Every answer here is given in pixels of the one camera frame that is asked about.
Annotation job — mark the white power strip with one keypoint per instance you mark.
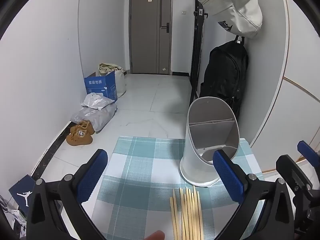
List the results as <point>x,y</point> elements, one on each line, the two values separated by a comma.
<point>16,215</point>

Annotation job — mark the grey door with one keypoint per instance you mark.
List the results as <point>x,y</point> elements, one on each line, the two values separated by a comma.
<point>145,30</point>

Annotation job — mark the black backpack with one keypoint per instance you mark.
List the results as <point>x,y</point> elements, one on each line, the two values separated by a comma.
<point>225,80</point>

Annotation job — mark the white duffel bag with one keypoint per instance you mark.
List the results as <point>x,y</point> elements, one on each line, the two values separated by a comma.
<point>237,7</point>

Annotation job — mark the blue cardboard box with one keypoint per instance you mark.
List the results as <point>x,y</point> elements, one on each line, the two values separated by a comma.
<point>100,86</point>

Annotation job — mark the teal chequered tablecloth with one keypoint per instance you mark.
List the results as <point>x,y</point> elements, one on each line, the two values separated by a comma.
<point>140,180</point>

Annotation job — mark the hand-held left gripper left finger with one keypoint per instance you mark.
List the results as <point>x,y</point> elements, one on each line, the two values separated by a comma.
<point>92,177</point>

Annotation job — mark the beige tote bag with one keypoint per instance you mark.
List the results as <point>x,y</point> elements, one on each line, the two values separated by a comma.
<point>107,68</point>

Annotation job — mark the person's left hand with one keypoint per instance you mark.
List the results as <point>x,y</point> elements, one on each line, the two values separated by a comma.
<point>155,236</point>

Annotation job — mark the white utensil holder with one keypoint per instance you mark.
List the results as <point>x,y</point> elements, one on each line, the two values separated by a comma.
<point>200,165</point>

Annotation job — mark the navy shoebox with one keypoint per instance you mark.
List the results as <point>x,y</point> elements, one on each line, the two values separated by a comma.
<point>22,190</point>

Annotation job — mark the grey plastic parcel bag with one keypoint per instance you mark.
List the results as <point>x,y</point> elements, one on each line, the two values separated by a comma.
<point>100,118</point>

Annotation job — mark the bundle of wooden chopsticks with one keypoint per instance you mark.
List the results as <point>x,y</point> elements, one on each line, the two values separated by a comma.
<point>187,217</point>

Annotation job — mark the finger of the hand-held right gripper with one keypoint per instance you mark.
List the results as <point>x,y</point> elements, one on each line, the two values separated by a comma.
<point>292,170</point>
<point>307,152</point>

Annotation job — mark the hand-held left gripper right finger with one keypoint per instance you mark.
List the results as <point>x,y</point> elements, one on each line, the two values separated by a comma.
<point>228,177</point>

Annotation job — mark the black folded stand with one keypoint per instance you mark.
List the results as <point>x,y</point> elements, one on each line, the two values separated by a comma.
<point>197,42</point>

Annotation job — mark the white plastic parcel bag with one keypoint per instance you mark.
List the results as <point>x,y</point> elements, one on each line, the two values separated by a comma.
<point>96,102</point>

